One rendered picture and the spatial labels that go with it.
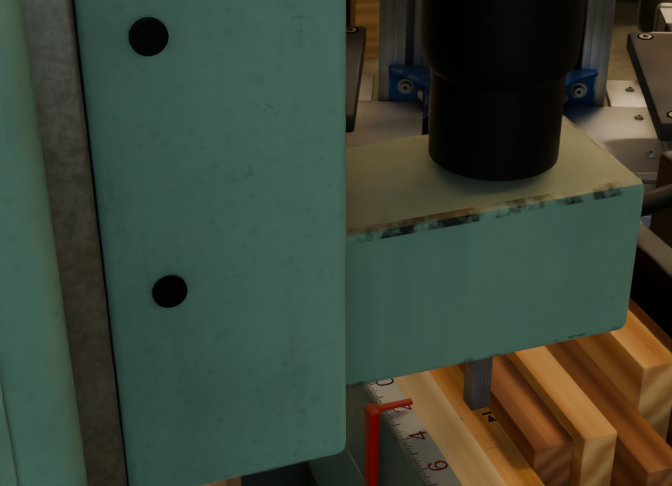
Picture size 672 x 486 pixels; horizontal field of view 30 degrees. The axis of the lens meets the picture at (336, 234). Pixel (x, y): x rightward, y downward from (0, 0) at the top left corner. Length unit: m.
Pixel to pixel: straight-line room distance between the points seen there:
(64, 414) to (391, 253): 0.15
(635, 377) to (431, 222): 0.15
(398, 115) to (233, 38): 0.99
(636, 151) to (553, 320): 0.81
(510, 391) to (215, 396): 0.19
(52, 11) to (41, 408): 0.11
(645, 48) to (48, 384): 1.02
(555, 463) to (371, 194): 0.15
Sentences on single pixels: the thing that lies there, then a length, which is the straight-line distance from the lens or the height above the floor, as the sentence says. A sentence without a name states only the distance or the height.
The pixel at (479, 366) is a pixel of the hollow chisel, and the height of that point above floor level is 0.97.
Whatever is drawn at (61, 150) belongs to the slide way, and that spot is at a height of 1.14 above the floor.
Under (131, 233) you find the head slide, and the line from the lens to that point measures 0.38.
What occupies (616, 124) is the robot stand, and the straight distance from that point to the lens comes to 1.36.
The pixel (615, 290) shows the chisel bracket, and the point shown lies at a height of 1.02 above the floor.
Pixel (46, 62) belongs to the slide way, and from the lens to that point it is 0.35.
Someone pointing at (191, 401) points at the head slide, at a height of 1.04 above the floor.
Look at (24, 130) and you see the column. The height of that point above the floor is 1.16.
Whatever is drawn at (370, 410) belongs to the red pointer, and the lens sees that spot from 0.54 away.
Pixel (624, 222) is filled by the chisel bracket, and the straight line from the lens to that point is 0.50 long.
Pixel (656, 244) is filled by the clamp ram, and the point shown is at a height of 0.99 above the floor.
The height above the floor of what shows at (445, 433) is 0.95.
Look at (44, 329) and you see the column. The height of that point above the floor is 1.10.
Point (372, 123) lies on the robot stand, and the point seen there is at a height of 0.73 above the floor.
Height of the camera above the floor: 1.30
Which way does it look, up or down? 30 degrees down
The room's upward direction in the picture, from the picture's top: straight up
